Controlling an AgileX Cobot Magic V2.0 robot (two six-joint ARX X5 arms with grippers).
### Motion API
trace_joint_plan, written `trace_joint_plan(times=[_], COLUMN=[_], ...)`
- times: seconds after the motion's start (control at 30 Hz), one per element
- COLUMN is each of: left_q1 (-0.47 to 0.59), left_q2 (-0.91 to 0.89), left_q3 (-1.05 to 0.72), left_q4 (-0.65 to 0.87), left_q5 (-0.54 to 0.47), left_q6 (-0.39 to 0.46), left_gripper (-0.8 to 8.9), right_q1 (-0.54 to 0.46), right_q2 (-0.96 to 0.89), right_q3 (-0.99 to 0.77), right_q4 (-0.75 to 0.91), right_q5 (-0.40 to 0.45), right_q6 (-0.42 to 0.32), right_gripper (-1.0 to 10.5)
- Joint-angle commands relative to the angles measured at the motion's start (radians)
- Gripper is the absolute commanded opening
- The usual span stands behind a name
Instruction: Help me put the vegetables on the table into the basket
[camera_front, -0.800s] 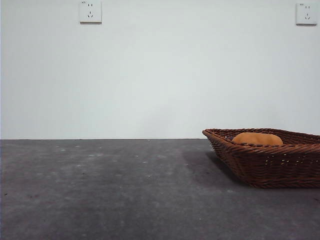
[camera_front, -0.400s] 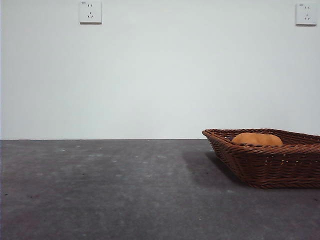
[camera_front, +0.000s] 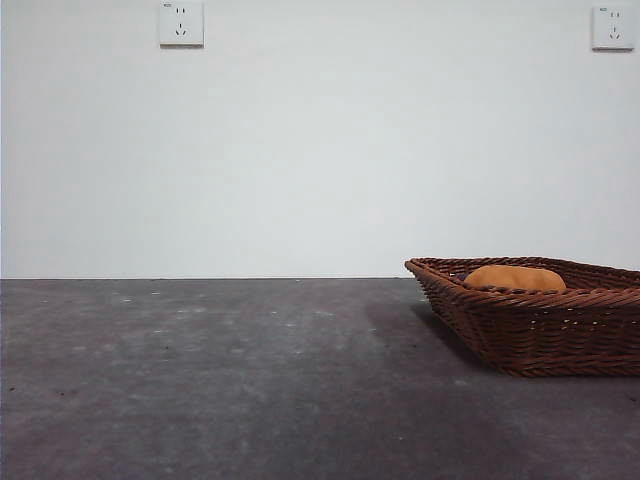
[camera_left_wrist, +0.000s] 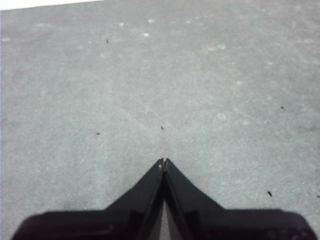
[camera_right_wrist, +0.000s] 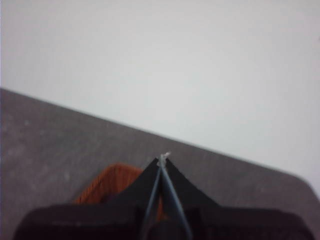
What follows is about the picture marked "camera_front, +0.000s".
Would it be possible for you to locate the brown potato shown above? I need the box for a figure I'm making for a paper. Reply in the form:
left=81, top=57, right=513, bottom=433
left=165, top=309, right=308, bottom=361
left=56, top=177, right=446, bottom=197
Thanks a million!
left=463, top=264, right=568, bottom=293

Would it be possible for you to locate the brown woven wicker basket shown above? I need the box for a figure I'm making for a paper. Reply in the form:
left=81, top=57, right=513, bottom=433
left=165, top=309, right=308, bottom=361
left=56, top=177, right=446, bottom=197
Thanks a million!
left=404, top=255, right=640, bottom=379

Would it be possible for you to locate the white wall socket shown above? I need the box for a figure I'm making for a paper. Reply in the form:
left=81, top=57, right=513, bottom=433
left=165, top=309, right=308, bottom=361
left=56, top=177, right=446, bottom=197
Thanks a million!
left=590, top=5, right=637, bottom=53
left=158, top=0, right=206, bottom=50

